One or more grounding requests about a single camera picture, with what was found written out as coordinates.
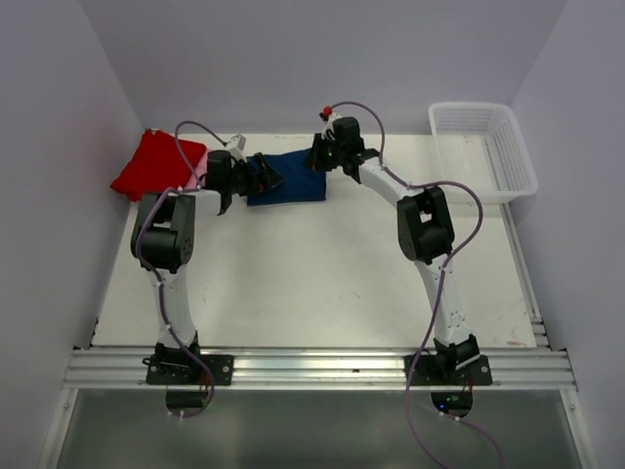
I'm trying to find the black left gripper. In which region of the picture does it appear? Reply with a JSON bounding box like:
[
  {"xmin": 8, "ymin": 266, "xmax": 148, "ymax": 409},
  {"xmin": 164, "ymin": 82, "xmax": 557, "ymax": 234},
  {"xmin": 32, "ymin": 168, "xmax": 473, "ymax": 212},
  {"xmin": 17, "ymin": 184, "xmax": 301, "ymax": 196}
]
[{"xmin": 225, "ymin": 152, "xmax": 282, "ymax": 196}]

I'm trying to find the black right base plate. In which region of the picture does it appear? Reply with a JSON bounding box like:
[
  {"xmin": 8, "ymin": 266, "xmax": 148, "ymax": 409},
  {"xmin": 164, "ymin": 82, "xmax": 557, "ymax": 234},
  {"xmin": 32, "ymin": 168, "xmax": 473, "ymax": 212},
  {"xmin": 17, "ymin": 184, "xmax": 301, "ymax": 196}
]
[{"xmin": 410, "ymin": 354, "xmax": 493, "ymax": 386}]

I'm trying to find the white plastic basket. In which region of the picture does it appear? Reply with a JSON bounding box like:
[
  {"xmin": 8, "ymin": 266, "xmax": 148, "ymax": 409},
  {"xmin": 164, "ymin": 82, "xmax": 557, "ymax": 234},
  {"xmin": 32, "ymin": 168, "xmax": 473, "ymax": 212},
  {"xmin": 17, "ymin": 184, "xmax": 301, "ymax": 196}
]
[{"xmin": 429, "ymin": 102, "xmax": 538, "ymax": 204}]

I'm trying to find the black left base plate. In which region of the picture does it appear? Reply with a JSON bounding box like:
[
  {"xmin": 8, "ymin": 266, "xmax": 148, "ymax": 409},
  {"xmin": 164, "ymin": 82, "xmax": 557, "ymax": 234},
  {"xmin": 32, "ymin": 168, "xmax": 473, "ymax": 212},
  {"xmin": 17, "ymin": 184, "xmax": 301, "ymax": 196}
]
[{"xmin": 143, "ymin": 355, "xmax": 234, "ymax": 386}]

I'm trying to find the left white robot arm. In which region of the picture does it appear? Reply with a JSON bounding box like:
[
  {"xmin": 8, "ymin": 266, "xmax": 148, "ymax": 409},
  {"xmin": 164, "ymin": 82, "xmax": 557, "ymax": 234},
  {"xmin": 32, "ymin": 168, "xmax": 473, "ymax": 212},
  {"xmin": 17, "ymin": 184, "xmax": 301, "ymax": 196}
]
[{"xmin": 131, "ymin": 150, "xmax": 284, "ymax": 384}]

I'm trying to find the pink folded t shirt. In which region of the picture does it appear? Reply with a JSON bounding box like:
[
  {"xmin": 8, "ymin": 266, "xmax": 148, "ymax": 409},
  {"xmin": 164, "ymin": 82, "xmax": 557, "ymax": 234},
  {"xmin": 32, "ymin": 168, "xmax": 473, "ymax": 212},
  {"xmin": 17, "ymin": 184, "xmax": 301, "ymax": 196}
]
[{"xmin": 185, "ymin": 152, "xmax": 208, "ymax": 190}]

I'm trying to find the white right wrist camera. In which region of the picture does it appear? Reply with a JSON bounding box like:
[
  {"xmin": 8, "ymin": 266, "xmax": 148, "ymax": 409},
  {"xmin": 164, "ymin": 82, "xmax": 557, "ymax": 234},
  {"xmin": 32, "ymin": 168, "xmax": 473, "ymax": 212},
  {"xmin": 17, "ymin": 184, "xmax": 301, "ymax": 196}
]
[{"xmin": 319, "ymin": 107, "xmax": 341, "ymax": 140}]

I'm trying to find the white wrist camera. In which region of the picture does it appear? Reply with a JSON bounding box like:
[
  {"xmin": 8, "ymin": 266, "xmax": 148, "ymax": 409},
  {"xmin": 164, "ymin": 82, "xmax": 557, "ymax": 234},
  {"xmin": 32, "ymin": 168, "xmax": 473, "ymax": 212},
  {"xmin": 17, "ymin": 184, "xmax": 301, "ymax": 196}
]
[
  {"xmin": 225, "ymin": 134, "xmax": 246, "ymax": 159},
  {"xmin": 319, "ymin": 107, "xmax": 341, "ymax": 140}
]

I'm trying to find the dark blue t shirt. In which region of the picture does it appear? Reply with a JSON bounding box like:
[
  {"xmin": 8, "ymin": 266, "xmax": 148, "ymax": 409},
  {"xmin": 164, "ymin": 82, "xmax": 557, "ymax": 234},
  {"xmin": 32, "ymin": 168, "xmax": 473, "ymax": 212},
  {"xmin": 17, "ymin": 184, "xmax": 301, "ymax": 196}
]
[{"xmin": 247, "ymin": 149, "xmax": 326, "ymax": 206}]

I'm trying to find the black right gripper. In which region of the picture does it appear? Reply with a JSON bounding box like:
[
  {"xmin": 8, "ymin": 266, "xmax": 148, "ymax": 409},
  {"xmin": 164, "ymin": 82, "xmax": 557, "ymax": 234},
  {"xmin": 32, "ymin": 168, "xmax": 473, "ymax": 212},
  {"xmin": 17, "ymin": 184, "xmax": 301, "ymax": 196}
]
[{"xmin": 302, "ymin": 133, "xmax": 345, "ymax": 172}]

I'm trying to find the aluminium front rail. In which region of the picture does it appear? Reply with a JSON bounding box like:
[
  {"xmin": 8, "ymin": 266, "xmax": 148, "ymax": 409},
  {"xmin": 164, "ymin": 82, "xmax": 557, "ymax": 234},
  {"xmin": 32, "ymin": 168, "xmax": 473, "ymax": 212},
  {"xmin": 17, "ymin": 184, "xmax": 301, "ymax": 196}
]
[{"xmin": 62, "ymin": 347, "xmax": 577, "ymax": 391}]

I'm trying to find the red folded t shirt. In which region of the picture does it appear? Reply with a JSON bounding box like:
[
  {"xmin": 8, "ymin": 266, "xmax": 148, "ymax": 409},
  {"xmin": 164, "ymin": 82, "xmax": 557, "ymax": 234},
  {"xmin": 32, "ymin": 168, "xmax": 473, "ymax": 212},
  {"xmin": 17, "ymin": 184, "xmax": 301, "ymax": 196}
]
[{"xmin": 109, "ymin": 130, "xmax": 195, "ymax": 202}]

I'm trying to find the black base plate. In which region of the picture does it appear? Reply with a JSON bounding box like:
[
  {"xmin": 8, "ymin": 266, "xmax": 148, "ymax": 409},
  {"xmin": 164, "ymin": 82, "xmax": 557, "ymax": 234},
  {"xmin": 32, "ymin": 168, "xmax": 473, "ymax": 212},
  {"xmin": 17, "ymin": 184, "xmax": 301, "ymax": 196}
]
[
  {"xmin": 410, "ymin": 354, "xmax": 493, "ymax": 386},
  {"xmin": 143, "ymin": 355, "xmax": 234, "ymax": 386}
]

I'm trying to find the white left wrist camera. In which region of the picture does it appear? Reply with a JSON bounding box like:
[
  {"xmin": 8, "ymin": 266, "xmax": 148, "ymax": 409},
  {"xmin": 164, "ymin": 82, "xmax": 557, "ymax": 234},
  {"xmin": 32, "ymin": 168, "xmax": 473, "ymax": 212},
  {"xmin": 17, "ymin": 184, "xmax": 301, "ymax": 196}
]
[{"xmin": 225, "ymin": 134, "xmax": 246, "ymax": 159}]

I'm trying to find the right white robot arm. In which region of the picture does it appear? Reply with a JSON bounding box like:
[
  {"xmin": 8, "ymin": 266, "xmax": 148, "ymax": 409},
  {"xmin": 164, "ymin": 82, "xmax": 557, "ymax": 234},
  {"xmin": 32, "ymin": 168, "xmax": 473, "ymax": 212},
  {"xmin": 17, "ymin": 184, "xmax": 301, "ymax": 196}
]
[{"xmin": 305, "ymin": 107, "xmax": 479, "ymax": 384}]

